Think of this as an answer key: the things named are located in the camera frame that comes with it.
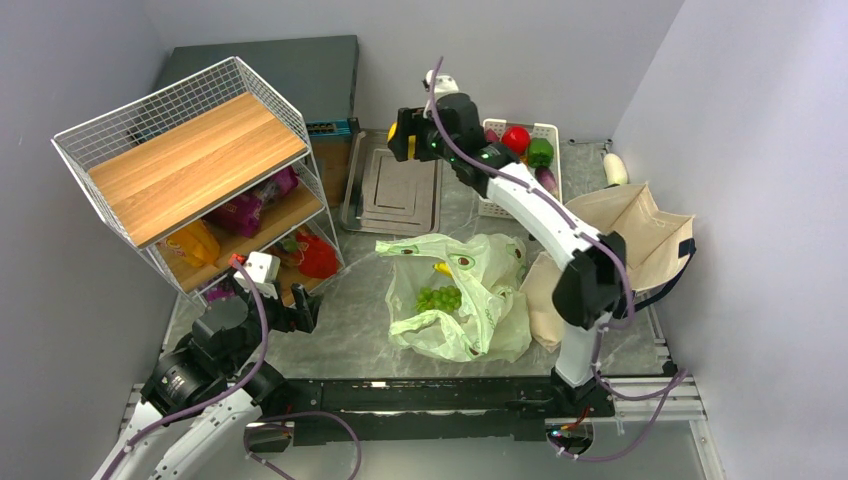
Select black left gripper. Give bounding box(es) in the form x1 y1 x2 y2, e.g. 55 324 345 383
224 268 322 373

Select green bell pepper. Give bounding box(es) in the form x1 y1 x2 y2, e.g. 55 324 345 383
525 137 555 169

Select green grapes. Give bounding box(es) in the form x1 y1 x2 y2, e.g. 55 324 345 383
416 285 463 313

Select yellow banana bunch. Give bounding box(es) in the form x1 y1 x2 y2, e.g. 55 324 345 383
433 262 453 278

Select green avocado plastic bag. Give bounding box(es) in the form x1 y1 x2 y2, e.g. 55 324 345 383
375 234 532 363

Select yellow lemon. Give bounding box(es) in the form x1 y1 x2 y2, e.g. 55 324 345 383
387 122 417 142

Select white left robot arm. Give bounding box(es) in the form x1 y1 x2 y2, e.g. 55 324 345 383
94 284 322 479

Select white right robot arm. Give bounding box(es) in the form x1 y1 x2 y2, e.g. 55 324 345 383
387 93 631 415

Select red snack bag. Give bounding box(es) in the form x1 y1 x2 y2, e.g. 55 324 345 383
279 227 338 279

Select purple grape snack bag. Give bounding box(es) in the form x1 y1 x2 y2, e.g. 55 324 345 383
202 280 235 303

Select yellow snack bag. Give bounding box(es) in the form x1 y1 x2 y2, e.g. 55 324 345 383
160 220 220 268

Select beige canvas tote bag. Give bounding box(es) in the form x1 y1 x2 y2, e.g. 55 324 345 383
520 184 695 352

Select metal tray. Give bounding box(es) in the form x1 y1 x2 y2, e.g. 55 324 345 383
339 129 442 237

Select red apple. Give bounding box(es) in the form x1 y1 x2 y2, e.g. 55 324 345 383
500 126 532 156

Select white plastic basket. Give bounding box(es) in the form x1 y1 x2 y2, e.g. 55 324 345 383
482 118 562 201

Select purple white eggplant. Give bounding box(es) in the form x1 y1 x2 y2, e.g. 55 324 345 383
534 166 559 198

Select top wooden shelf board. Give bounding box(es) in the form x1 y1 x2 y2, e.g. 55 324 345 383
89 93 307 248

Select white radish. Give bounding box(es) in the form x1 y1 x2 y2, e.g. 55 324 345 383
602 153 629 186

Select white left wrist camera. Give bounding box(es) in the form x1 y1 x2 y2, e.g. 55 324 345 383
229 251 281 300

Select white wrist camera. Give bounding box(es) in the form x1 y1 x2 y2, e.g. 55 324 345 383
423 70 460 99
229 251 281 300

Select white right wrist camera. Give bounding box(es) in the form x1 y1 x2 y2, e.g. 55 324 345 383
423 70 460 99

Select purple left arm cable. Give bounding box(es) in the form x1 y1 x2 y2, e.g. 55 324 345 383
99 258 362 480

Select dark grey network switch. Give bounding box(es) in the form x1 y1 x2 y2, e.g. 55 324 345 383
154 35 360 146

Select white wire shelf rack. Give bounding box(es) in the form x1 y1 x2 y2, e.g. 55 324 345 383
52 56 337 305

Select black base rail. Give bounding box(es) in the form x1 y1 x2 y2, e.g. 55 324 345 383
248 372 615 446

